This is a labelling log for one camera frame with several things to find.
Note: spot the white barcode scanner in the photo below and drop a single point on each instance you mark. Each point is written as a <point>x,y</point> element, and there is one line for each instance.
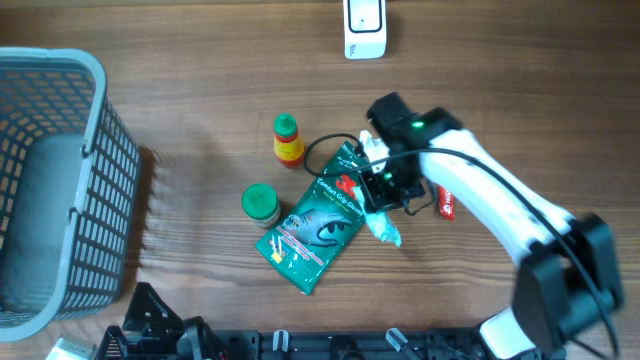
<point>365,29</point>

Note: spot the red yellow sauce bottle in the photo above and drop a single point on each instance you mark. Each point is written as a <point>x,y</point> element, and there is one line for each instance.
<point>288,146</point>

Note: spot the light green tissue packet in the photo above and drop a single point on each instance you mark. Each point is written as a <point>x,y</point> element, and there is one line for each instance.
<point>379,224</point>

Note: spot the red snack bar wrapper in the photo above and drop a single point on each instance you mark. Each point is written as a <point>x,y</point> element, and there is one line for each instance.
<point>446,202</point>

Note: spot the grey plastic mesh basket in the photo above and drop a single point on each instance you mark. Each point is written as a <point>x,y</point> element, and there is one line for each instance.
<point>69,175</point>

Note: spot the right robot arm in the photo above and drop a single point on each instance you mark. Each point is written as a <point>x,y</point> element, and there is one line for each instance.
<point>567,278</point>

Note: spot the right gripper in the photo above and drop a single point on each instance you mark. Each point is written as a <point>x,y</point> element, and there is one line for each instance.
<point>377,200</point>

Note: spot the green lid jar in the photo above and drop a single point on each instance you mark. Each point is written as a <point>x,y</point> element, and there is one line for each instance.
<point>261,204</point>

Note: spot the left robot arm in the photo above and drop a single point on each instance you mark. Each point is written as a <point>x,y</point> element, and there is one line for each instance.
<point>152,330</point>

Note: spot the green 3M glove packet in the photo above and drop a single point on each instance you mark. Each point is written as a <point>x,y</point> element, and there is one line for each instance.
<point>302,245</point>

